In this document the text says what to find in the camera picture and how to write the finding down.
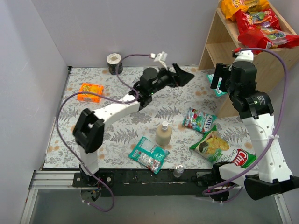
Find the teal Fox's bag back side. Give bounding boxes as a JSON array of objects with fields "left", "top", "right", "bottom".
[{"left": 207, "top": 74, "right": 226, "bottom": 98}]

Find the Fox's candy bag front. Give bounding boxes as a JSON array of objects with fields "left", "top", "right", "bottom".
[{"left": 182, "top": 108, "right": 217, "bottom": 133}]

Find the beige pump soap bottle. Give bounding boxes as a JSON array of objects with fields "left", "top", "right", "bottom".
[{"left": 156, "top": 121, "right": 172, "bottom": 146}]

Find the red candy bag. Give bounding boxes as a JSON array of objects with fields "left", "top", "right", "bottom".
[
  {"left": 238, "top": 28, "right": 299, "bottom": 49},
  {"left": 235, "top": 9, "right": 281, "bottom": 34}
]

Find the orange candy bag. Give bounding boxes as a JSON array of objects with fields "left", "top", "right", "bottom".
[{"left": 221, "top": 0, "right": 270, "bottom": 21}]

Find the teal candy bag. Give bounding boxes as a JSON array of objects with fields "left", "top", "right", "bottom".
[{"left": 128, "top": 137, "right": 170, "bottom": 174}]

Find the clear small bottle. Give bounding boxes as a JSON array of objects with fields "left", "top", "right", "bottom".
[{"left": 173, "top": 164, "right": 185, "bottom": 178}]

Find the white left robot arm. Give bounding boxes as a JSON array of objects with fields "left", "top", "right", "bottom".
[{"left": 73, "top": 63, "right": 194, "bottom": 178}]

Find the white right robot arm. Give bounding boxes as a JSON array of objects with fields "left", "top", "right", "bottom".
[{"left": 203, "top": 48, "right": 299, "bottom": 200}]

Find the wooden shelf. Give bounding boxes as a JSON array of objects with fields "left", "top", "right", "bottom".
[{"left": 199, "top": 0, "right": 299, "bottom": 118}]

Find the floral table mat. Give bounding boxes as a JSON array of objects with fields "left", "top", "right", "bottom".
[{"left": 44, "top": 65, "right": 260, "bottom": 170}]

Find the tape roll dark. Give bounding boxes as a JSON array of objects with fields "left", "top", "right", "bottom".
[{"left": 106, "top": 53, "right": 123, "bottom": 75}]

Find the green cassava chips bag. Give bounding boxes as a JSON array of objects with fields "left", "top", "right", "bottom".
[{"left": 189, "top": 126, "right": 256, "bottom": 168}]

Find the orange snack box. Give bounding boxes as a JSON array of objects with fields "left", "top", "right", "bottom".
[{"left": 77, "top": 83, "right": 104, "bottom": 103}]

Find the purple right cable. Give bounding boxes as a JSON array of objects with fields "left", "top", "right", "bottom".
[{"left": 202, "top": 48, "right": 289, "bottom": 203}]

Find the purple cable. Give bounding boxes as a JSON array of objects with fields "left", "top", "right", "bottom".
[
  {"left": 56, "top": 53, "right": 169, "bottom": 212},
  {"left": 202, "top": 48, "right": 289, "bottom": 203}
]

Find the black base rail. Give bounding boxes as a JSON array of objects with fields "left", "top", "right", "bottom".
[{"left": 72, "top": 168, "right": 235, "bottom": 203}]

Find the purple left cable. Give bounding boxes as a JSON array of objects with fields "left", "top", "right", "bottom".
[{"left": 56, "top": 53, "right": 169, "bottom": 212}]

